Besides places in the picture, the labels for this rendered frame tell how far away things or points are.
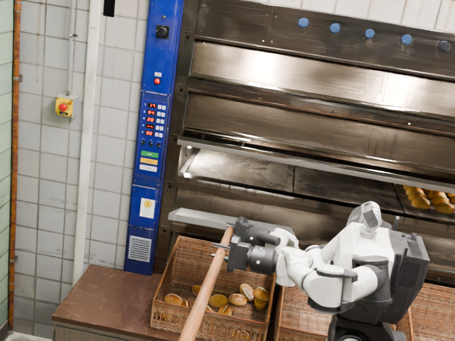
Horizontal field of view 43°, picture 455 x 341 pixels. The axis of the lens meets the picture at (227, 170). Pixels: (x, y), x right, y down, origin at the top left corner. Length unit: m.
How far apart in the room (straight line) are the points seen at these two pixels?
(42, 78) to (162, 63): 0.64
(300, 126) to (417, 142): 0.57
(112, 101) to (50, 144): 0.43
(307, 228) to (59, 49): 1.56
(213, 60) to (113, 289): 1.29
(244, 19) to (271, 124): 0.52
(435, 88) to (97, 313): 1.94
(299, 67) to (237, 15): 0.39
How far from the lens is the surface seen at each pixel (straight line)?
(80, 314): 2.92
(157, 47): 2.85
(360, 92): 2.83
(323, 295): 1.69
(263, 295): 3.04
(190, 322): 1.22
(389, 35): 2.83
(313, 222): 3.05
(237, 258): 1.93
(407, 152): 2.94
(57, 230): 3.35
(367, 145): 2.90
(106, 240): 3.27
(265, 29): 2.81
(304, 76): 2.82
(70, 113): 3.01
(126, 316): 2.92
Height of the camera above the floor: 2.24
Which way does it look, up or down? 19 degrees down
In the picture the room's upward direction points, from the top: 9 degrees clockwise
